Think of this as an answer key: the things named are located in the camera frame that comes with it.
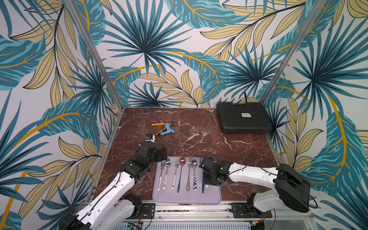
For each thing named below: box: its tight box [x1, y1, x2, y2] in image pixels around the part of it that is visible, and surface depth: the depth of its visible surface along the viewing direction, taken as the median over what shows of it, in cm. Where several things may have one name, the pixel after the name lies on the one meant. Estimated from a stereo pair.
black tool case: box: [216, 101, 274, 135], surface depth 108 cm
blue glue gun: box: [161, 123, 175, 136], surface depth 105 cm
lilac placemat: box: [152, 156, 222, 205], surface depth 82 cm
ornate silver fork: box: [185, 162, 192, 192], surface depth 84 cm
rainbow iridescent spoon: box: [177, 157, 186, 194], surface depth 91 cm
